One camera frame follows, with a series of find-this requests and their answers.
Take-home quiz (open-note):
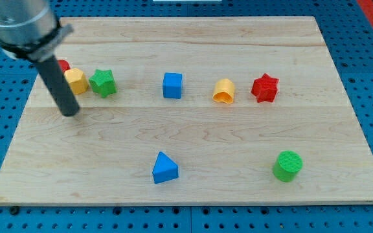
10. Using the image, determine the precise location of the red circle block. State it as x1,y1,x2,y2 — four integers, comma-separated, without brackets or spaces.
58,60,71,73

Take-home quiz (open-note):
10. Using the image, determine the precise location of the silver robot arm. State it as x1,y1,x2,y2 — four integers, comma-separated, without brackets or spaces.
0,0,73,63

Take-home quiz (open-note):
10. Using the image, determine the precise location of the light wooden board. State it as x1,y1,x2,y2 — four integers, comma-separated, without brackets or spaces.
0,16,373,206

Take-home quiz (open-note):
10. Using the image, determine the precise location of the blue cube block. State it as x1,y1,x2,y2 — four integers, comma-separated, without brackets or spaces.
163,72,183,99

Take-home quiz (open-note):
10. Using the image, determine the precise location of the blue triangle block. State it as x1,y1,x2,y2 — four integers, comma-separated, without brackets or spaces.
152,151,179,184

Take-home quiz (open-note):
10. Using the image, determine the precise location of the red star block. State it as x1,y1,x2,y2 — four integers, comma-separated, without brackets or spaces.
251,73,280,103

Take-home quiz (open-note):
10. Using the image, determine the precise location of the green star block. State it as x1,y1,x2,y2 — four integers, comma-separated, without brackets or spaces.
89,69,117,98

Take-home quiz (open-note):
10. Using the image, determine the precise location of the yellow hexagon block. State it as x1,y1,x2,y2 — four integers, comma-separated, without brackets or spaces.
64,68,89,95

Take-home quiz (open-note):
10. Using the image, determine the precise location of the green cylinder block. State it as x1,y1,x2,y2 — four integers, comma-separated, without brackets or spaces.
273,150,303,183

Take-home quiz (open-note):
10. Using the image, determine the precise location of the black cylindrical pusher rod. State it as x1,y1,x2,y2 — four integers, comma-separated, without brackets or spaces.
35,56,80,117

